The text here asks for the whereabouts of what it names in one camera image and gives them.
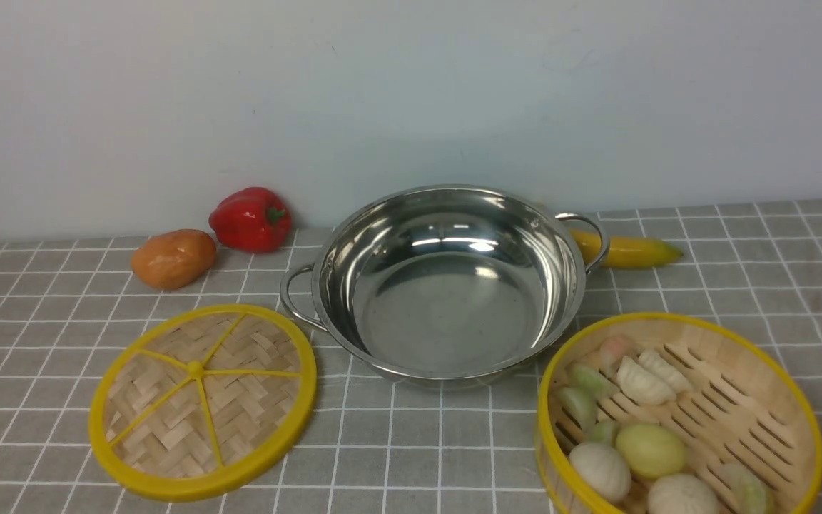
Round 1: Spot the yellow rimmed bamboo steamer lid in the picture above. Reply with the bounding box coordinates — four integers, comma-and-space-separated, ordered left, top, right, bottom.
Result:
88, 305, 318, 503

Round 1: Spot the yellow rimmed bamboo steamer basket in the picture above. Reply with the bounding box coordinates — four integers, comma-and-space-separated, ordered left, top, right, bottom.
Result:
535, 312, 822, 513

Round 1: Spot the stainless steel pot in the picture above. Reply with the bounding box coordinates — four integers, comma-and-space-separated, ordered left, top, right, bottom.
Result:
280, 184, 611, 388

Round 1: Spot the grey checkered tablecloth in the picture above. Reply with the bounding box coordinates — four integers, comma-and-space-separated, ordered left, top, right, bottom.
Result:
0, 201, 822, 513

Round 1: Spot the orange brown potato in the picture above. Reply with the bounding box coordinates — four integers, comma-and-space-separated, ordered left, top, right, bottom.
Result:
131, 230, 218, 291

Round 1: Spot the red bell pepper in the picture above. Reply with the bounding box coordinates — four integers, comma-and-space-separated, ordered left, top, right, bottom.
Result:
208, 188, 293, 253

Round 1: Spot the green tinted dumpling left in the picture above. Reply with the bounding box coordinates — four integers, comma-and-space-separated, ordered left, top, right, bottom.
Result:
555, 386, 597, 432

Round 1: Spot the green tinted dumpling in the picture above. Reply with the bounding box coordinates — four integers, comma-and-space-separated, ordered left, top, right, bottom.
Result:
555, 386, 597, 432
567, 363, 619, 400

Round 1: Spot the green tinted dumpling upper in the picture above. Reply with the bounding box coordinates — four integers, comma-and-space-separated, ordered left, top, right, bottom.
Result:
567, 363, 619, 400

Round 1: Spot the white round bun left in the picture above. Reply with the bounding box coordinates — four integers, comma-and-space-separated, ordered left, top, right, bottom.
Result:
569, 442, 632, 503

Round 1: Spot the white round bun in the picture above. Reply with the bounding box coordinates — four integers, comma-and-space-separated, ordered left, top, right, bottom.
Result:
569, 442, 632, 503
648, 474, 720, 513

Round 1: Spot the small green dumpling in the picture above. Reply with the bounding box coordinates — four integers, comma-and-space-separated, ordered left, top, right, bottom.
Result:
585, 419, 621, 446

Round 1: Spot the pink tinted dumpling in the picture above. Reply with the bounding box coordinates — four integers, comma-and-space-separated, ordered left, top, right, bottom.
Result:
598, 334, 637, 376

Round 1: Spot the white pleated dumpling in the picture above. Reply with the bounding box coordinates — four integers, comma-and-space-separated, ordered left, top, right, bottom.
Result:
616, 356, 676, 406

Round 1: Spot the yellow green round bun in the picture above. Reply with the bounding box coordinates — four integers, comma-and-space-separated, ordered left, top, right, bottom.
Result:
614, 423, 687, 480

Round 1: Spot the white dumpling behind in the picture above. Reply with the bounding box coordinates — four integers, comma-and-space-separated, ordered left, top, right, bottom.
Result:
637, 348, 694, 393

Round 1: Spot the yellow banana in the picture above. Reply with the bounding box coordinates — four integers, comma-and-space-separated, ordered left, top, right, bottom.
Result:
570, 230, 684, 269

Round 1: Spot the white round bun bottom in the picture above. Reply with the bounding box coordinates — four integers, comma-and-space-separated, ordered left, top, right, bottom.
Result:
648, 474, 720, 513

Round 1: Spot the pale green dumpling right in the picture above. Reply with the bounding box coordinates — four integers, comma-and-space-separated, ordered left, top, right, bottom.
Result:
720, 462, 776, 513

